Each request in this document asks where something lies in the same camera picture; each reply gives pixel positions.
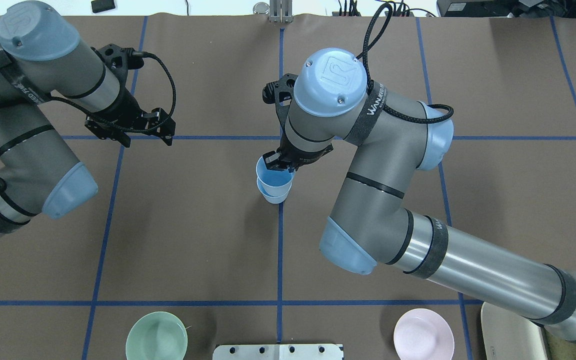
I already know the cream toaster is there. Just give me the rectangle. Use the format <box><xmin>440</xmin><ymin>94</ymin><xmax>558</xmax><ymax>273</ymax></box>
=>
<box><xmin>480</xmin><ymin>302</ymin><xmax>567</xmax><ymax>360</ymax></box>

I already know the green bowl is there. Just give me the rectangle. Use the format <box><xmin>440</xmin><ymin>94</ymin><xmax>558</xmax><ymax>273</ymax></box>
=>
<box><xmin>125</xmin><ymin>311</ymin><xmax>189</xmax><ymax>360</ymax></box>

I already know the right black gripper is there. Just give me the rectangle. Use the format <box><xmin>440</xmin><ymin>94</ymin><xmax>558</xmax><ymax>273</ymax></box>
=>
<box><xmin>262</xmin><ymin>73</ymin><xmax>334</xmax><ymax>173</ymax></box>

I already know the aluminium frame post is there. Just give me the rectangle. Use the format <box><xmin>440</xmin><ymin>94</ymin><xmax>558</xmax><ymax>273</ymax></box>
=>
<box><xmin>269</xmin><ymin>0</ymin><xmax>294</xmax><ymax>24</ymax></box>

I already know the black power strip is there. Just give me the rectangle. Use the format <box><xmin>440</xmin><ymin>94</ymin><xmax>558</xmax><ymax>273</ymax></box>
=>
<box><xmin>332</xmin><ymin>0</ymin><xmax>361</xmax><ymax>18</ymax></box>

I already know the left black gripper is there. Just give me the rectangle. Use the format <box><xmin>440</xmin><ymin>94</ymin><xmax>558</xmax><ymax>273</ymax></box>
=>
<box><xmin>84</xmin><ymin>44</ymin><xmax>177</xmax><ymax>148</ymax></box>

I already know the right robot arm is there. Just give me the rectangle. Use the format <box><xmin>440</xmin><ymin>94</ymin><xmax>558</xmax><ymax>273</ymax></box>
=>
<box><xmin>260</xmin><ymin>48</ymin><xmax>576</xmax><ymax>344</ymax></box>

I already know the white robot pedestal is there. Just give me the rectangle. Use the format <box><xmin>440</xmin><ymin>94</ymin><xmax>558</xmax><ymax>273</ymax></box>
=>
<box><xmin>212</xmin><ymin>343</ymin><xmax>345</xmax><ymax>360</ymax></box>

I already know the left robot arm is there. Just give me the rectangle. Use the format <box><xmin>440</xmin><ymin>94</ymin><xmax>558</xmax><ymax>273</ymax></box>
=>
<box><xmin>0</xmin><ymin>0</ymin><xmax>176</xmax><ymax>237</ymax></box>

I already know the light blue cup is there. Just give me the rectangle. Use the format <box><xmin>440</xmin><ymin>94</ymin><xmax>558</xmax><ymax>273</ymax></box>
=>
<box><xmin>255</xmin><ymin>156</ymin><xmax>295</xmax><ymax>187</ymax></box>
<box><xmin>256</xmin><ymin>178</ymin><xmax>292</xmax><ymax>205</ymax></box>

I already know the small black square device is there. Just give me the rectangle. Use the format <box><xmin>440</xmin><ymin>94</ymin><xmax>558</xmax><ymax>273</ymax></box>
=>
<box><xmin>90</xmin><ymin>0</ymin><xmax>117</xmax><ymax>14</ymax></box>

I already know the pink bowl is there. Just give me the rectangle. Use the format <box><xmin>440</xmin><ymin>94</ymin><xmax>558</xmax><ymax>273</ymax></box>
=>
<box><xmin>392</xmin><ymin>308</ymin><xmax>455</xmax><ymax>360</ymax></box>

